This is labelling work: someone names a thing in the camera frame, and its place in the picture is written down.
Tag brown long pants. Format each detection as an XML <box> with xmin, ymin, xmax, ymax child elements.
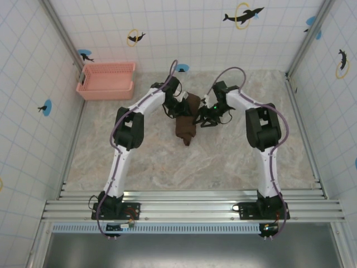
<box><xmin>175</xmin><ymin>92</ymin><xmax>201</xmax><ymax>146</ymax></box>

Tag pink perforated plastic basket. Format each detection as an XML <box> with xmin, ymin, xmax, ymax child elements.
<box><xmin>75</xmin><ymin>62</ymin><xmax>137</xmax><ymax>101</ymax></box>

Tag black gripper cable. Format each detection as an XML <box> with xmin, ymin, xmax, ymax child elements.
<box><xmin>220</xmin><ymin>107</ymin><xmax>237</xmax><ymax>126</ymax></box>
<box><xmin>162</xmin><ymin>104</ymin><xmax>179</xmax><ymax>120</ymax></box>

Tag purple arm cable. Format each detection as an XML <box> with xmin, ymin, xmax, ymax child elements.
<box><xmin>96</xmin><ymin>59</ymin><xmax>179</xmax><ymax>240</ymax></box>
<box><xmin>208</xmin><ymin>66</ymin><xmax>290</xmax><ymax>240</ymax></box>

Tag aluminium frame crossbeam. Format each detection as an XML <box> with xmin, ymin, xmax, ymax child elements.
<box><xmin>41</xmin><ymin>199</ymin><xmax>346</xmax><ymax>223</ymax></box>
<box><xmin>58</xmin><ymin>190</ymin><xmax>327</xmax><ymax>200</ymax></box>

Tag aluminium side rail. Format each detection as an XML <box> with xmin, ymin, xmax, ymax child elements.
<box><xmin>286</xmin><ymin>73</ymin><xmax>327</xmax><ymax>199</ymax></box>
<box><xmin>58</xmin><ymin>66</ymin><xmax>86</xmax><ymax>199</ymax></box>

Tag white slotted cable duct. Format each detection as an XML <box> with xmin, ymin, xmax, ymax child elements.
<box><xmin>52</xmin><ymin>223</ymin><xmax>265</xmax><ymax>234</ymax></box>

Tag red orange wire loop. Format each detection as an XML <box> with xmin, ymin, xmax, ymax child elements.
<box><xmin>124</xmin><ymin>208</ymin><xmax>139</xmax><ymax>221</ymax></box>

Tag aluminium frame post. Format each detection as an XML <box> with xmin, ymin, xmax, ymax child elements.
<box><xmin>331</xmin><ymin>222</ymin><xmax>357</xmax><ymax>268</ymax></box>
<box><xmin>41</xmin><ymin>0</ymin><xmax>84</xmax><ymax>68</ymax></box>
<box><xmin>286</xmin><ymin>0</ymin><xmax>333</xmax><ymax>76</ymax></box>
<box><xmin>26</xmin><ymin>222</ymin><xmax>55</xmax><ymax>268</ymax></box>

